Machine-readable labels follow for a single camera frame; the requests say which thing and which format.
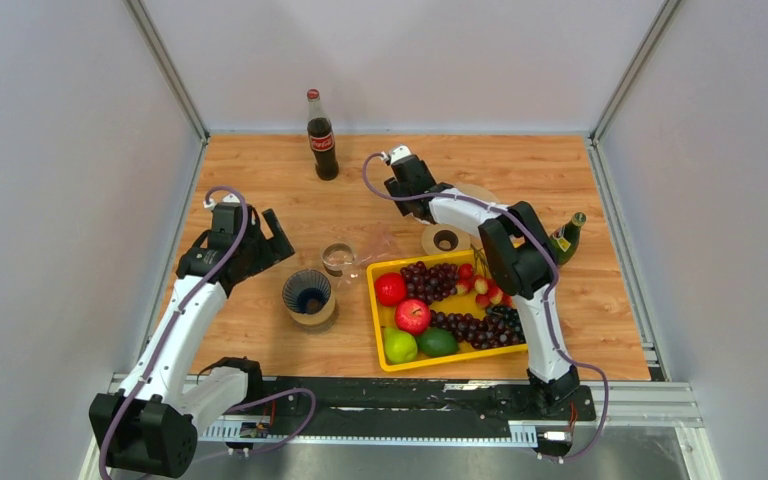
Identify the blue glass coffee dripper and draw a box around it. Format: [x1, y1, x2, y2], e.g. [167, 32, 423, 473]
[282, 269, 332, 315]

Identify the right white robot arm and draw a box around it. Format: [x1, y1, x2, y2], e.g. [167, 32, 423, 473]
[367, 147, 580, 418]

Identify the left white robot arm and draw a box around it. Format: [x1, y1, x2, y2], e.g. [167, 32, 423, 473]
[89, 198, 295, 478]

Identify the clear glass dripper cone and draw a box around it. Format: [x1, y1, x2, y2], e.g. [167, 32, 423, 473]
[361, 224, 402, 266]

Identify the brown paper coffee filter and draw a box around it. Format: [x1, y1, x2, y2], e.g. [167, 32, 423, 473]
[454, 183, 500, 203]

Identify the small clear glass cup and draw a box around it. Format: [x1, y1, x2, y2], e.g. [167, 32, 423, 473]
[321, 242, 361, 285]

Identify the upper red grape bunch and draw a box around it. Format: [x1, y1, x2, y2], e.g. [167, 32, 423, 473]
[399, 261, 460, 305]

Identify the red tomato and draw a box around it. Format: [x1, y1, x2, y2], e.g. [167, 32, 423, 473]
[374, 272, 408, 307]

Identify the yellow plastic tray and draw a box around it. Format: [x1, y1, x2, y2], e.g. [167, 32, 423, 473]
[366, 250, 528, 372]

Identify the red cherries bunch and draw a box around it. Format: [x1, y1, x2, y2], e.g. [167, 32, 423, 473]
[455, 248, 514, 308]

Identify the red apple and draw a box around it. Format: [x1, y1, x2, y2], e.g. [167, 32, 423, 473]
[394, 299, 431, 335]

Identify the cola glass bottle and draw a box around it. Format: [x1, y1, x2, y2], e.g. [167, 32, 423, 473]
[306, 89, 339, 181]

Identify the green avocado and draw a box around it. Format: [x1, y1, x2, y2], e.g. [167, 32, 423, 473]
[417, 327, 459, 358]

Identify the green lime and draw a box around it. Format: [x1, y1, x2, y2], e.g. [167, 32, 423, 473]
[382, 327, 419, 365]

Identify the lower dark grape bunch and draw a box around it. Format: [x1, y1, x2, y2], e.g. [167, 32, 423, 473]
[430, 305, 527, 350]

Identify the green glass bottle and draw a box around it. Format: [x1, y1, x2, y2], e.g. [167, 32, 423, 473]
[549, 212, 587, 267]

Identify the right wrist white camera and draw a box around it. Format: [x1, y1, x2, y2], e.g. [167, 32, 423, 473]
[383, 145, 413, 166]

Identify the wrist white camera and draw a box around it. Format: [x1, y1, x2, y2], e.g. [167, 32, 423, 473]
[203, 193, 242, 211]
[383, 145, 413, 166]

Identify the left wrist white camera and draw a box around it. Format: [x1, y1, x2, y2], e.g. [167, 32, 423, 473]
[203, 193, 242, 211]

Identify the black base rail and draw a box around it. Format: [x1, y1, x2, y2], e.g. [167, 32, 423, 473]
[199, 376, 597, 440]

